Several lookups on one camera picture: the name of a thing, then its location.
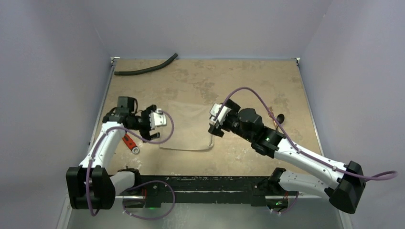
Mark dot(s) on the aluminium frame rail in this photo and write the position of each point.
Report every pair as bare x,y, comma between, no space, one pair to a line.
151,190

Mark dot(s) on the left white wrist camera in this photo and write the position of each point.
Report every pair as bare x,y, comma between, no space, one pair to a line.
157,119

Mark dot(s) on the beige cloth napkin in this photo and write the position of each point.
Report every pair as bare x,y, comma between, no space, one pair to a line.
191,124

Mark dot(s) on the red handled wrench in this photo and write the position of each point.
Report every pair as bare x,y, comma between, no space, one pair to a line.
132,146

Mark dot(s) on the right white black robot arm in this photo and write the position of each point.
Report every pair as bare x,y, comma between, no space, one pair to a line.
300,155

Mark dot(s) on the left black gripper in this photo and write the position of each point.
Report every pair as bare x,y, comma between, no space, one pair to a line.
146,132

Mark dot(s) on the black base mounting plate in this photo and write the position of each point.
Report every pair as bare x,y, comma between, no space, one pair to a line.
257,191

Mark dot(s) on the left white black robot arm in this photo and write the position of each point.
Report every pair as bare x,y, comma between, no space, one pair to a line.
101,158

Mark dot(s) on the black foam tube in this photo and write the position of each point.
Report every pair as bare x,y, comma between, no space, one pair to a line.
147,70

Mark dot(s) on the black spoon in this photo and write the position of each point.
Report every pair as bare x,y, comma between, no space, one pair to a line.
280,118

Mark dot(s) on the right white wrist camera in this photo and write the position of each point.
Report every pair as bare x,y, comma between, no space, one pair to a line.
218,117

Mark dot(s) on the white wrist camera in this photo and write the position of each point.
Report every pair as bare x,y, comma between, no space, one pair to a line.
218,117
157,119

